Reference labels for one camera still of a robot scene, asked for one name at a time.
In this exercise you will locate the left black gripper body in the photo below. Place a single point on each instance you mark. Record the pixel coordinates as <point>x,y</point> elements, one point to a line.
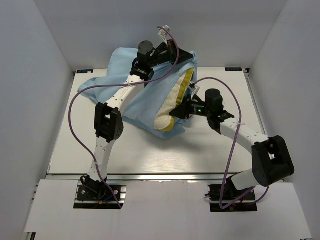
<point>168,54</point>

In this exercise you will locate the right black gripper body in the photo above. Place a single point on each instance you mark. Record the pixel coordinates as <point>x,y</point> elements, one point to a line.
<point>192,107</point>

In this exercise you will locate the cream yellow-edged pillow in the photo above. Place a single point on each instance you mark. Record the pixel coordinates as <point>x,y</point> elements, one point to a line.
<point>163,121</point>

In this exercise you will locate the light blue pillowcase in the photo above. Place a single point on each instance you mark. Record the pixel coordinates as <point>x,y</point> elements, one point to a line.
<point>142,110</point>

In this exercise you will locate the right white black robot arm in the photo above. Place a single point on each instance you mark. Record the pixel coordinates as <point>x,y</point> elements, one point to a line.
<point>270,157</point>

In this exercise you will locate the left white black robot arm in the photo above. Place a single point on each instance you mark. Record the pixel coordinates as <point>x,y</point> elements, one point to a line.
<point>108,122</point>

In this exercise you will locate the right blue corner label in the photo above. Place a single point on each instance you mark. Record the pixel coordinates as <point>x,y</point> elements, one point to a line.
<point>233,69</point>

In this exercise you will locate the blue corner label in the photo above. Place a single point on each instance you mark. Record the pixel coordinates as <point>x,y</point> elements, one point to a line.
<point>84,71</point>
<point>233,69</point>

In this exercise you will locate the left blue corner label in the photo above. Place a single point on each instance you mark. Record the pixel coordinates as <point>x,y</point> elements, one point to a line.
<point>84,71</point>

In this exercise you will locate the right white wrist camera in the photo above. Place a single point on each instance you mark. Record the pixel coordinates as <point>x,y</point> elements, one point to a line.
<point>194,89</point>

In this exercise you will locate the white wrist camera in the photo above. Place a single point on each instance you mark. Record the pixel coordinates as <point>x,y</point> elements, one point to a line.
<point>194,89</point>
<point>163,33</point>

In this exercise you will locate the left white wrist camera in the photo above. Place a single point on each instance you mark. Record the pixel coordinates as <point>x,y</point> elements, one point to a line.
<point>163,33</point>

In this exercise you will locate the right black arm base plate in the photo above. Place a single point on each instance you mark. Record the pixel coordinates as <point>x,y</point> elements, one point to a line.
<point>244,204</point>

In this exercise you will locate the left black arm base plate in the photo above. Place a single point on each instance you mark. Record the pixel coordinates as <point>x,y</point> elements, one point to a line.
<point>86,199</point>

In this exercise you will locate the aluminium table front rail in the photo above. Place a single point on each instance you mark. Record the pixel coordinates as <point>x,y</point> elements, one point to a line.
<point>144,177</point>

